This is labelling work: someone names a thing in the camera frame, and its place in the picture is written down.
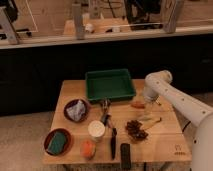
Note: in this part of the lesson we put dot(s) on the orange red pepper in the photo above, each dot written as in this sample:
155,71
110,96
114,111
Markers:
138,105

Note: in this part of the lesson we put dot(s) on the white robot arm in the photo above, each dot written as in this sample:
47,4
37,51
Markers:
198,113

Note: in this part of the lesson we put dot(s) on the crumpled grey cloth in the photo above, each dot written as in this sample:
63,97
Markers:
77,111

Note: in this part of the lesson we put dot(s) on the black remote block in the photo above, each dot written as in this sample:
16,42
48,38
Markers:
125,156

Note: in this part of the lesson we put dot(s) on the green sponge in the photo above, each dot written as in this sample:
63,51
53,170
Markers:
57,143

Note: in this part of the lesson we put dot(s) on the green plastic tray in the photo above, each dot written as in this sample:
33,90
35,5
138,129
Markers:
115,85

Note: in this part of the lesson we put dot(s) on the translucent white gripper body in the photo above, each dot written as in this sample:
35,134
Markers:
148,111

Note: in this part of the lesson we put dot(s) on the brown plate with sponge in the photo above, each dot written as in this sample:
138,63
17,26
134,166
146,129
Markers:
67,145

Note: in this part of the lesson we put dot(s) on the wooden table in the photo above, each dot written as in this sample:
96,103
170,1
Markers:
165,141

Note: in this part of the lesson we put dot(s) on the orange fruit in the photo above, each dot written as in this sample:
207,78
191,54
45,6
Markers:
87,149

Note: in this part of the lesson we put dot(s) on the white cup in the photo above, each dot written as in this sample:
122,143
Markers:
96,130

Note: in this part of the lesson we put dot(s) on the black handled knife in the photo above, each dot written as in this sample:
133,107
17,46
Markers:
113,138

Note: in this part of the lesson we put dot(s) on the yellow banana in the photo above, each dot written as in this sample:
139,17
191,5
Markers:
149,121

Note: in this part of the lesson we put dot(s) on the dark grape bunch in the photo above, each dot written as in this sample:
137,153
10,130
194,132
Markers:
134,130

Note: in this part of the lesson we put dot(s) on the brown bowl with cloth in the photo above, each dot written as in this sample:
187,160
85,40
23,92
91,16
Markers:
70,104

